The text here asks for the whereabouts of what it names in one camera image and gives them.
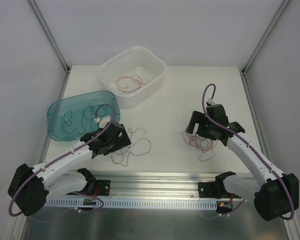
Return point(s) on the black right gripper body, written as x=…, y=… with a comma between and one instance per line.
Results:
x=198, y=124

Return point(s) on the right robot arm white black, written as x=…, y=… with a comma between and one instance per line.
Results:
x=274, y=193

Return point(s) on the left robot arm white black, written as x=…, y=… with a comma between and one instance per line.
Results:
x=32, y=186

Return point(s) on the teal translucent plastic bin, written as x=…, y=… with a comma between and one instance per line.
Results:
x=70, y=118

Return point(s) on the white plastic basket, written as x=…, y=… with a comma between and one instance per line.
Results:
x=133, y=75

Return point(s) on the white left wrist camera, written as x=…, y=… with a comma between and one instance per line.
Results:
x=102, y=122

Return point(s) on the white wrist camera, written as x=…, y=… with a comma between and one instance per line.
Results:
x=102, y=122
x=210, y=102

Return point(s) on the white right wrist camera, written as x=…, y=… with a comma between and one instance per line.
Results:
x=210, y=102

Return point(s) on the aluminium mounting rail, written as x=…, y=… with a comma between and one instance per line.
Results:
x=154, y=185

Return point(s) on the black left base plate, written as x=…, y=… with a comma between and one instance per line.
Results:
x=100, y=187

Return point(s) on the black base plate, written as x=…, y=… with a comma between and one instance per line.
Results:
x=208, y=190
x=100, y=187

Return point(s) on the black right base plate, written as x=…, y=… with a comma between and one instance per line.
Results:
x=208, y=190

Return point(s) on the white slotted cable duct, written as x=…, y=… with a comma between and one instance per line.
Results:
x=126, y=203

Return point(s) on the right aluminium frame post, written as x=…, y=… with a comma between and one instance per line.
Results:
x=266, y=34

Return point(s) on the aluminium frame post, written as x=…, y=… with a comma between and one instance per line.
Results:
x=48, y=34
x=266, y=34

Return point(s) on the left aluminium frame post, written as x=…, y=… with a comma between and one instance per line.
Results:
x=48, y=34

